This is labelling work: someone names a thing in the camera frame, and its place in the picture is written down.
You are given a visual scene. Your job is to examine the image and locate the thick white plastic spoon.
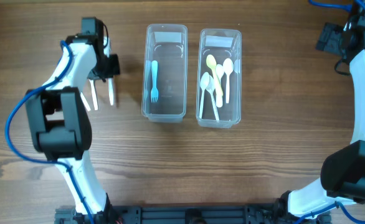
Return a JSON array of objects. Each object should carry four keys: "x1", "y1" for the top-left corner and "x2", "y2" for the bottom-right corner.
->
[{"x1": 214, "y1": 63, "x2": 225, "y2": 109}]

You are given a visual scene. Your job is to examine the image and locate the white plastic spoon pair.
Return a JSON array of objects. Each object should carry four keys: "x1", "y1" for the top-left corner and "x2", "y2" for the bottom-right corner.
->
[
  {"x1": 223, "y1": 58, "x2": 234, "y2": 103},
  {"x1": 206, "y1": 75, "x2": 219, "y2": 122}
]

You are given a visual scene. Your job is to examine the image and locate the clear plastic container right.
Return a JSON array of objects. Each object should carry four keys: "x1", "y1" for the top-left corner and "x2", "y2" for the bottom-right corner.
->
[{"x1": 196, "y1": 29, "x2": 242, "y2": 128}]

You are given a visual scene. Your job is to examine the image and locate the clear plastic container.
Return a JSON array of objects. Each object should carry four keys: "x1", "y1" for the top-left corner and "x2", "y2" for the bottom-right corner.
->
[
  {"x1": 196, "y1": 29, "x2": 242, "y2": 128},
  {"x1": 141, "y1": 24, "x2": 187, "y2": 123}
]

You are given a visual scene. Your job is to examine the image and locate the clear plastic container left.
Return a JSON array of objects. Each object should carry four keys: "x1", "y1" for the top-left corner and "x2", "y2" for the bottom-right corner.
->
[{"x1": 141, "y1": 24, "x2": 187, "y2": 123}]

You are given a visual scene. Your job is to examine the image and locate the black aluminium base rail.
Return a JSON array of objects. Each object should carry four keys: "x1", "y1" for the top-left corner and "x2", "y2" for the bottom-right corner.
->
[{"x1": 54, "y1": 202, "x2": 330, "y2": 224}]

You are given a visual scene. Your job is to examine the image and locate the yellow plastic spoon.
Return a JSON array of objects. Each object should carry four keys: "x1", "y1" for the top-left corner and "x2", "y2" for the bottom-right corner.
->
[{"x1": 206, "y1": 54, "x2": 224, "y2": 96}]

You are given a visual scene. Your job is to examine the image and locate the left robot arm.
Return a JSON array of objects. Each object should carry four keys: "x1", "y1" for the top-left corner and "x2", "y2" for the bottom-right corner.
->
[{"x1": 26, "y1": 17, "x2": 120, "y2": 223}]

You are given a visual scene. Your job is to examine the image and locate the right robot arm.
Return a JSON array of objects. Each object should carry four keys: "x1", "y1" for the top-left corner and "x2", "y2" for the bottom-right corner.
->
[{"x1": 272, "y1": 1, "x2": 365, "y2": 223}]

